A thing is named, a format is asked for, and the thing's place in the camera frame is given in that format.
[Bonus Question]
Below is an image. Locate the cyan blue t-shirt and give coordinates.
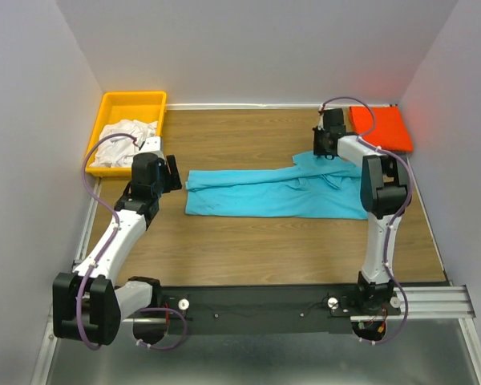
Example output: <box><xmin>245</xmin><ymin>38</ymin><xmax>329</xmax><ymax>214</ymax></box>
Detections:
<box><xmin>185</xmin><ymin>152</ymin><xmax>367</xmax><ymax>221</ymax></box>

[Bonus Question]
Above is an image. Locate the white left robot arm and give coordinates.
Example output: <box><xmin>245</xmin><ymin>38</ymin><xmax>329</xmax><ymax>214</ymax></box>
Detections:
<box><xmin>52</xmin><ymin>152</ymin><xmax>182</xmax><ymax>350</ymax></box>

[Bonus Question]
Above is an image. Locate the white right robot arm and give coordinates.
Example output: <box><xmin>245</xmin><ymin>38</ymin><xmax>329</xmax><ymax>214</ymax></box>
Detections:
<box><xmin>313</xmin><ymin>125</ymin><xmax>413</xmax><ymax>314</ymax></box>

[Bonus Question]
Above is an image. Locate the crumpled white t-shirt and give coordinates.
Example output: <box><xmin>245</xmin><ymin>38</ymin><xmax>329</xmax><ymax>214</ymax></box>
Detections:
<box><xmin>90</xmin><ymin>120</ymin><xmax>158</xmax><ymax>168</ymax></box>

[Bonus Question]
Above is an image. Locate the folded orange t-shirt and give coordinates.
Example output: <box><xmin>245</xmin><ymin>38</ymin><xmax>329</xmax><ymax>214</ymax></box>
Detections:
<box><xmin>349</xmin><ymin>106</ymin><xmax>414</xmax><ymax>152</ymax></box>

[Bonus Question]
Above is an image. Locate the yellow plastic bin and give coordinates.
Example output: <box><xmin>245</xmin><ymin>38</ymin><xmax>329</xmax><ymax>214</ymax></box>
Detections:
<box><xmin>85</xmin><ymin>91</ymin><xmax>167</xmax><ymax>177</ymax></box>

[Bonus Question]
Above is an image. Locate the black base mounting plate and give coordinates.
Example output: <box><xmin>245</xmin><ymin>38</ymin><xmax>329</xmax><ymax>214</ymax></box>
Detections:
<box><xmin>156</xmin><ymin>284</ymin><xmax>401</xmax><ymax>335</ymax></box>

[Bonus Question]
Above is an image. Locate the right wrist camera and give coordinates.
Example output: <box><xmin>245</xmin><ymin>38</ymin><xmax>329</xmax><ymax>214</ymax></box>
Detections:
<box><xmin>320</xmin><ymin>108</ymin><xmax>346</xmax><ymax>134</ymax></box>

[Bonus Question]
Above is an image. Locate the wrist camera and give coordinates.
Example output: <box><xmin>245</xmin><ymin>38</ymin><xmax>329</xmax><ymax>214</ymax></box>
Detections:
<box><xmin>139</xmin><ymin>136</ymin><xmax>164</xmax><ymax>157</ymax></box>
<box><xmin>320</xmin><ymin>108</ymin><xmax>346</xmax><ymax>134</ymax></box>

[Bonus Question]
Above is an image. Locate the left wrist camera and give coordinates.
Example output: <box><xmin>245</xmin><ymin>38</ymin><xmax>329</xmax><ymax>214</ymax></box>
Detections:
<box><xmin>139</xmin><ymin>136</ymin><xmax>164</xmax><ymax>157</ymax></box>

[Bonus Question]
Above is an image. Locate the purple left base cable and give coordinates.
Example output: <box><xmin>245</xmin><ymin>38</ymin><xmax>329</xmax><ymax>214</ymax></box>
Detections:
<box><xmin>134</xmin><ymin>306</ymin><xmax>188</xmax><ymax>351</ymax></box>

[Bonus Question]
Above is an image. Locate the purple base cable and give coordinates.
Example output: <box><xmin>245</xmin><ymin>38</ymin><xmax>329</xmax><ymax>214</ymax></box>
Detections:
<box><xmin>134</xmin><ymin>306</ymin><xmax>188</xmax><ymax>351</ymax></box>
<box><xmin>358</xmin><ymin>280</ymin><xmax>410</xmax><ymax>346</ymax></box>

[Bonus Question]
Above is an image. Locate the aluminium extrusion rail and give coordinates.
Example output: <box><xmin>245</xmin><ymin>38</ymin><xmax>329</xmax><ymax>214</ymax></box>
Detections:
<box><xmin>47</xmin><ymin>285</ymin><xmax>477</xmax><ymax>322</ymax></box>

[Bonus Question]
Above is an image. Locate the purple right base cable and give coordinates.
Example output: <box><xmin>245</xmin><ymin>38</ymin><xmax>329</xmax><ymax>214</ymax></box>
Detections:
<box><xmin>358</xmin><ymin>280</ymin><xmax>410</xmax><ymax>346</ymax></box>

